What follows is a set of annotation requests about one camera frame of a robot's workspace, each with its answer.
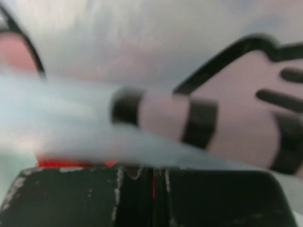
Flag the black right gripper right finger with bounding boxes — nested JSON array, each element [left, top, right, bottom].
[[154, 169, 297, 227]]

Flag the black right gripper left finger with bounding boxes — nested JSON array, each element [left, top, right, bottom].
[[0, 166, 152, 227]]

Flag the red fake cherry bunch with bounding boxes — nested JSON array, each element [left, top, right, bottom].
[[36, 156, 118, 167]]

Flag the light blue printed plastic bag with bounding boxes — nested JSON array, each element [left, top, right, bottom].
[[0, 0, 303, 180]]

